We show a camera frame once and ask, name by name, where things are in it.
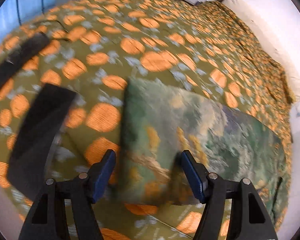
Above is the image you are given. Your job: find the green landscape print garment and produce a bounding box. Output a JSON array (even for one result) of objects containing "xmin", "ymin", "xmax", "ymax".
[{"xmin": 116, "ymin": 79, "xmax": 288, "ymax": 222}]

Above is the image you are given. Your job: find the black flat device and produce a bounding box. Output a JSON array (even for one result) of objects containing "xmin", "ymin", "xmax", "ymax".
[{"xmin": 7, "ymin": 83, "xmax": 77, "ymax": 201}]

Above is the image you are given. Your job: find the olive orange floral bedspread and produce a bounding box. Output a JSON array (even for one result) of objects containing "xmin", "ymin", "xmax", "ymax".
[{"xmin": 0, "ymin": 0, "xmax": 295, "ymax": 239}]

